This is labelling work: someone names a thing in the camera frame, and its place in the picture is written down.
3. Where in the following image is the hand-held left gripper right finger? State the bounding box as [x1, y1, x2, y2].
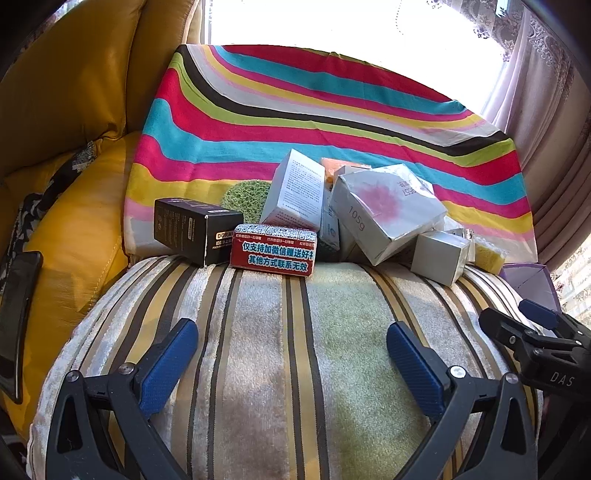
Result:
[387, 322, 539, 480]

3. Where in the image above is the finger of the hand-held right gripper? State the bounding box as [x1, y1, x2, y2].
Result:
[518, 299, 591, 344]
[479, 308, 543, 365]

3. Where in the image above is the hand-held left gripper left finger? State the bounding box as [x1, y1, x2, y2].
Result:
[46, 318, 200, 480]

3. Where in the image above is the purple box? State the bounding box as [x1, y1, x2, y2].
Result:
[499, 263, 561, 319]

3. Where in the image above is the small white cube box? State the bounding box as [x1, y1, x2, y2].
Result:
[410, 229, 472, 288]

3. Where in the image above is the round green sponge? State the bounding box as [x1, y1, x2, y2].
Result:
[221, 181, 273, 222]

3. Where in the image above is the orange tissue pack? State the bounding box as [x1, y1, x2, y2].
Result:
[321, 157, 372, 190]

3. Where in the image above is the yellow sponge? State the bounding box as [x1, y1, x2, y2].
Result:
[471, 235, 509, 274]

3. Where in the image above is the beige brown striped velvet cushion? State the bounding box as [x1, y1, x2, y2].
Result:
[28, 254, 550, 480]

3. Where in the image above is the black carton box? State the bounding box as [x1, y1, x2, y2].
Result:
[154, 198, 245, 267]

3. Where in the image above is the red white printed pack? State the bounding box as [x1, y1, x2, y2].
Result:
[229, 224, 319, 278]

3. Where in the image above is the pink pleated curtain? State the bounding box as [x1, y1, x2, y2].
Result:
[480, 9, 591, 278]

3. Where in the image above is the black phone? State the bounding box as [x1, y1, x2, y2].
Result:
[0, 251, 44, 404]

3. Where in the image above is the large silver box pink print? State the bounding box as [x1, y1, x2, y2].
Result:
[330, 164, 448, 266]

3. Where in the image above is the black white patterned cloth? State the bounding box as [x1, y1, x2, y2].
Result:
[0, 141, 98, 278]

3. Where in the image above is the tall white carton box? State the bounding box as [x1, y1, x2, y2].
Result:
[259, 148, 326, 232]

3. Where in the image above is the rainbow striped cushion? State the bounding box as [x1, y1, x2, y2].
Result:
[122, 44, 536, 268]

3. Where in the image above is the yellow leather sofa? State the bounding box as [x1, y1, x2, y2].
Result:
[0, 0, 204, 462]

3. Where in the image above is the floral lace curtain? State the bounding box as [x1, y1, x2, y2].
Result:
[466, 0, 555, 61]

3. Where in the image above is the bright window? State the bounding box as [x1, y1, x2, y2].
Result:
[203, 0, 509, 116]

